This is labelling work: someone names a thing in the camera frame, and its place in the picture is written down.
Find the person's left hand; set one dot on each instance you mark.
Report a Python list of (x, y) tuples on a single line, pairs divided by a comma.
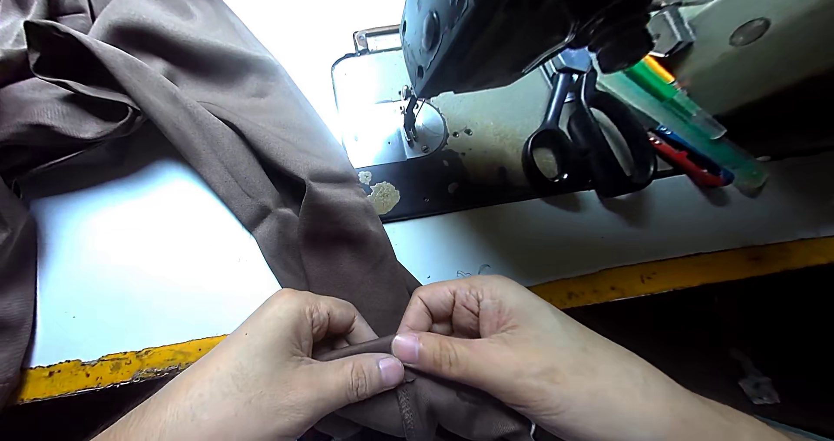
[(260, 363)]

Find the person's right hand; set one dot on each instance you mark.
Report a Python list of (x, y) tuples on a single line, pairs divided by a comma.
[(515, 350)]

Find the person's left index finger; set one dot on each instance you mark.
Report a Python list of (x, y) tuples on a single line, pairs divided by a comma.
[(339, 314)]

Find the person's right fingers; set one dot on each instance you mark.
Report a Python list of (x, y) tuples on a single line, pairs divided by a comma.
[(461, 317)]

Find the person's right thumb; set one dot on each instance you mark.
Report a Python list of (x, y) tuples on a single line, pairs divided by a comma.
[(443, 354)]

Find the person's right index finger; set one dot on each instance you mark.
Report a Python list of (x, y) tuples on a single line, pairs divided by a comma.
[(427, 303)]

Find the person's left thumb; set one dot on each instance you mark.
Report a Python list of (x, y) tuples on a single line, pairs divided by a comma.
[(355, 379)]

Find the brown fabric garment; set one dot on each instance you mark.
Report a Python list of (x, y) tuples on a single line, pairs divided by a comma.
[(345, 232)]

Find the person's right forearm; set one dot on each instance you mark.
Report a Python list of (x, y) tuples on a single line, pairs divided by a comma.
[(651, 395)]

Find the person's left forearm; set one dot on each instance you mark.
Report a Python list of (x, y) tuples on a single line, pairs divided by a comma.
[(166, 418)]

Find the white table with yellow edge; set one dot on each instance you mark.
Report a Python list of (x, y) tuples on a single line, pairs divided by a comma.
[(163, 265)]

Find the sewing machine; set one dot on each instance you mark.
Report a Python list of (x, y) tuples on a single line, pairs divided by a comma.
[(485, 43)]

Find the red pen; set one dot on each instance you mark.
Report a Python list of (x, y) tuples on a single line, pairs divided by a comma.
[(681, 159)]

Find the blue pen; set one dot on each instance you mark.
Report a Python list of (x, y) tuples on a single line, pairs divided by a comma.
[(707, 161)]

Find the green marker with clear cap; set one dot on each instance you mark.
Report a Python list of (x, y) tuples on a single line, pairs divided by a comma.
[(664, 92)]

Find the orange pen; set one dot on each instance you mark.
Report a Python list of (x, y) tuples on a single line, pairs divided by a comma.
[(659, 69)]

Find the translucent green pen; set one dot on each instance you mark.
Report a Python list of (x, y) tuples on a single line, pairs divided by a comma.
[(743, 161)]

